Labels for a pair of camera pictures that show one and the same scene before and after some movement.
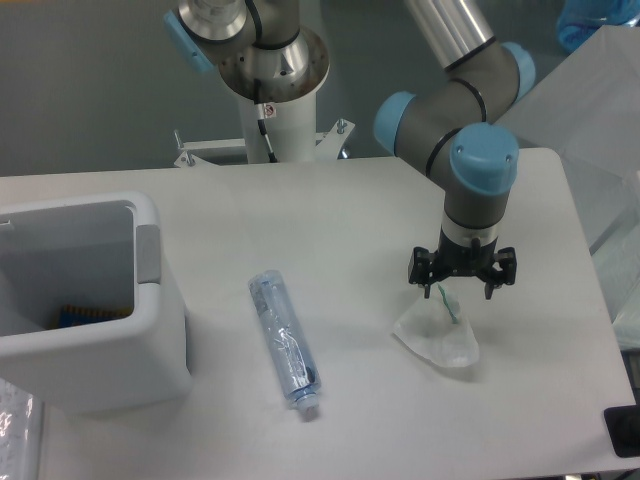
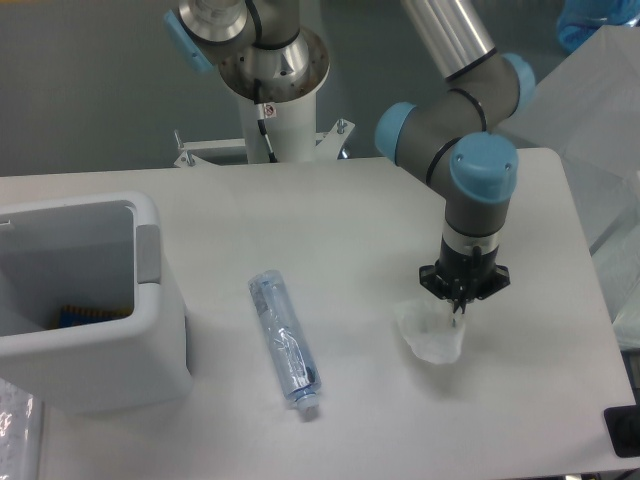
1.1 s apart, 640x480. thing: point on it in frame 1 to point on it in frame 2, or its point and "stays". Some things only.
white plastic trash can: [83, 311] stays
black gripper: [453, 259] to [460, 278]
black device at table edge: [623, 427] stays
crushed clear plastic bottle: [287, 338] stays
